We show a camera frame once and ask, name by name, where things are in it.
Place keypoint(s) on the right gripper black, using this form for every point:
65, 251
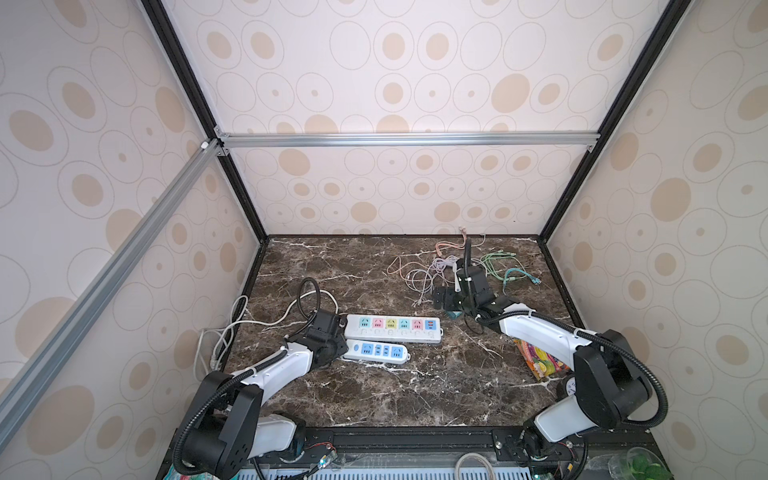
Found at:
450, 293

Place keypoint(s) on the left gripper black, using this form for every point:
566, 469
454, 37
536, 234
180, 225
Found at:
340, 341

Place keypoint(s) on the short white blue power strip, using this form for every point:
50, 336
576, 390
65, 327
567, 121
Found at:
372, 351

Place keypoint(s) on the long white colourful power strip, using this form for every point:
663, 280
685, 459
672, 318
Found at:
394, 329

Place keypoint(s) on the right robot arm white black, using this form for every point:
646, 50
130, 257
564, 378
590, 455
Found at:
613, 387

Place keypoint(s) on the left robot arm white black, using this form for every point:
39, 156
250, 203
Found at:
222, 429

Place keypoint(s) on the colourful candy bag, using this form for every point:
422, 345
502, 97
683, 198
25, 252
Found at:
542, 364

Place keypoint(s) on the black round clock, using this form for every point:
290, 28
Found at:
566, 386

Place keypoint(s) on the clear cup with green leaves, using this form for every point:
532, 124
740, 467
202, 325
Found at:
638, 464

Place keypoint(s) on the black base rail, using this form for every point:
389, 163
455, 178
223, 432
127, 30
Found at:
440, 453

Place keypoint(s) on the horizontal aluminium rail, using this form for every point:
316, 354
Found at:
425, 139

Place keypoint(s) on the diagonal aluminium rail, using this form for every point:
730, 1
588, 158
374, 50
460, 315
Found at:
39, 372

